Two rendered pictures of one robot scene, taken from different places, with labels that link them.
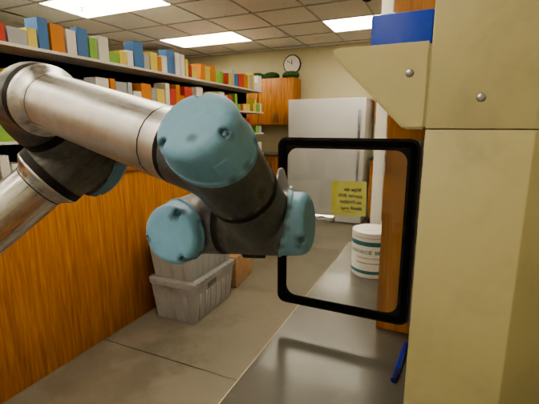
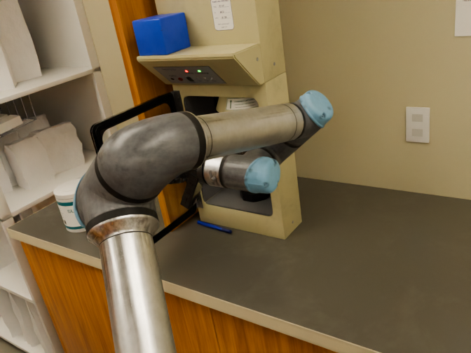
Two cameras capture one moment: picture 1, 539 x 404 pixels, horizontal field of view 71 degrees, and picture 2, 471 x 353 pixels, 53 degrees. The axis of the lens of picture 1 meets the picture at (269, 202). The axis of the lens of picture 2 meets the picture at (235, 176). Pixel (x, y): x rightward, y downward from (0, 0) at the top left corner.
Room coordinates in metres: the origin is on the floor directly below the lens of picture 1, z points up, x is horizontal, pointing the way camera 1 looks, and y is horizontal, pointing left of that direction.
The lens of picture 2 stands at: (0.29, 0.98, 1.69)
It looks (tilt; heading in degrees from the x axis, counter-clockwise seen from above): 24 degrees down; 284
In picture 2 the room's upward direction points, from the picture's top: 9 degrees counter-clockwise
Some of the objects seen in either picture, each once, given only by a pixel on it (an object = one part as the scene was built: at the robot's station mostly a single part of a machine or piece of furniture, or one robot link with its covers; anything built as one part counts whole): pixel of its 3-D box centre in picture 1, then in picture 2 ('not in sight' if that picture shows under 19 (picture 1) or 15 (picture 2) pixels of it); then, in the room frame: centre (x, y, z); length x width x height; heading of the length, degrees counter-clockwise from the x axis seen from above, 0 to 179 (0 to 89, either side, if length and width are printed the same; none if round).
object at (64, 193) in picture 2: not in sight; (78, 204); (1.18, -0.34, 1.02); 0.13 x 0.13 x 0.15
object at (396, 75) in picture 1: (393, 96); (198, 69); (0.62, -0.20, 1.46); 0.32 x 0.12 x 0.10; 156
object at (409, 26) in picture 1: (403, 46); (161, 33); (0.72, -0.24, 1.56); 0.10 x 0.10 x 0.09; 66
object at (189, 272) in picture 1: (193, 246); not in sight; (2.80, 0.59, 0.49); 0.60 x 0.42 x 0.33; 156
